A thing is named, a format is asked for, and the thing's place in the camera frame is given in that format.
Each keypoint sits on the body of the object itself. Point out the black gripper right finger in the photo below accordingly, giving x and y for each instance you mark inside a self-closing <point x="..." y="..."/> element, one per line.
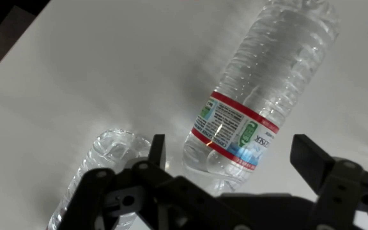
<point x="342" y="191"/>

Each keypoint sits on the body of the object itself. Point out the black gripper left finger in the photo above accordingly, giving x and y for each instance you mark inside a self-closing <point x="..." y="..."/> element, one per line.
<point x="159" y="191"/>

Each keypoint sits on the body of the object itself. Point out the clear plastic water bottle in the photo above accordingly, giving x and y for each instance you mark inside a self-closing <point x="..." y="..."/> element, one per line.
<point x="269" y="64"/>
<point x="112" y="147"/>

